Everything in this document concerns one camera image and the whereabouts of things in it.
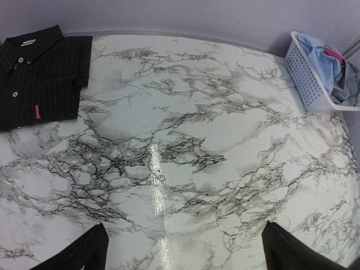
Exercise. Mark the black pinstriped shirt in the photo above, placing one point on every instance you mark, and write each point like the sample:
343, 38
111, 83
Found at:
42, 75

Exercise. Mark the red garment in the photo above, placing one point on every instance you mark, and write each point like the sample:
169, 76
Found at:
335, 54

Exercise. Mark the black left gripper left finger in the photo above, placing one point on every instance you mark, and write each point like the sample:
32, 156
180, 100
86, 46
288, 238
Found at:
89, 251

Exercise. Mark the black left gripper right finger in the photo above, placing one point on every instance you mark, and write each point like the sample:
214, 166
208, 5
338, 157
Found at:
284, 251

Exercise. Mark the grey denim jeans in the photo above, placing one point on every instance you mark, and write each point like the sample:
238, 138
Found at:
346, 85

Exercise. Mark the light blue shirt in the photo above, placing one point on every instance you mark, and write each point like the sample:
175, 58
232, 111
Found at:
327, 67

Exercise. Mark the white plastic laundry basket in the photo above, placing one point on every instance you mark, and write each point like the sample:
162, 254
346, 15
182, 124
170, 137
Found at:
309, 86

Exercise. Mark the right aluminium corner post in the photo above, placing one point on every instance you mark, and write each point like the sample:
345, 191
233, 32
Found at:
351, 49

